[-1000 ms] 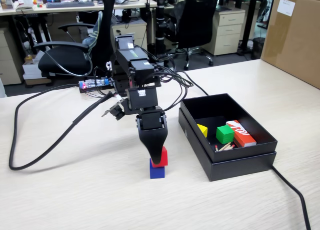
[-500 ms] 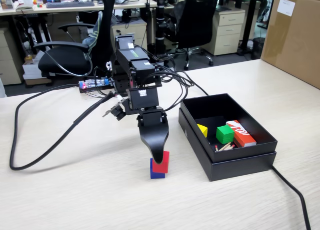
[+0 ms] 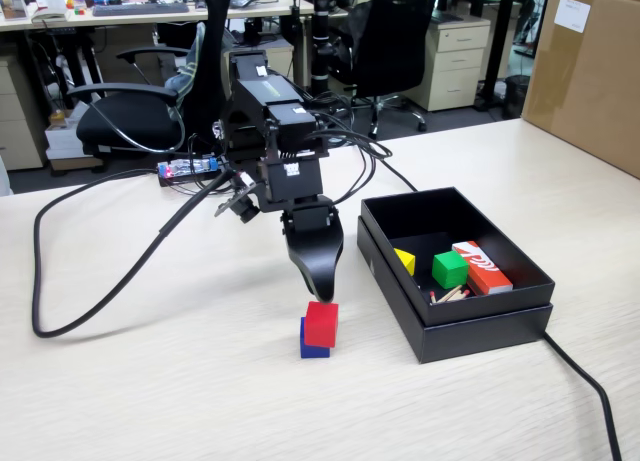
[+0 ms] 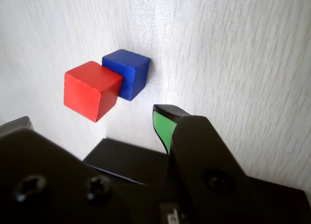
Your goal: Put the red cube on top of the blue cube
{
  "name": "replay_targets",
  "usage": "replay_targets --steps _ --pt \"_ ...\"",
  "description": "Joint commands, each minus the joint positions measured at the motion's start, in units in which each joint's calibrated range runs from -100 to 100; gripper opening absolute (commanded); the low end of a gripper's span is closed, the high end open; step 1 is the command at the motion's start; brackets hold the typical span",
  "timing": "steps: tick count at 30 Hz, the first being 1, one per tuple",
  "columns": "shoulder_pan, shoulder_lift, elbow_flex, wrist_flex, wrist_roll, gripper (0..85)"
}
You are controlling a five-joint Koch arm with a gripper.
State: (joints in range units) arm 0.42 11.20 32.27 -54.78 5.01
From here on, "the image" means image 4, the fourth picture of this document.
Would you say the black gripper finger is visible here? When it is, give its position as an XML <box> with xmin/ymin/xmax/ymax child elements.
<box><xmin>0</xmin><ymin>115</ymin><xmax>115</xmax><ymax>224</ymax></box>
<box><xmin>152</xmin><ymin>104</ymin><xmax>254</xmax><ymax>224</ymax></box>

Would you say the red wooden cube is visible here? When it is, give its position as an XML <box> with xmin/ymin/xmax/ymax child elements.
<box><xmin>63</xmin><ymin>60</ymin><xmax>125</xmax><ymax>123</ymax></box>

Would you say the blue wooden cube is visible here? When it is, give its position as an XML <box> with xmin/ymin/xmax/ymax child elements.
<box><xmin>102</xmin><ymin>49</ymin><xmax>151</xmax><ymax>102</ymax></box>

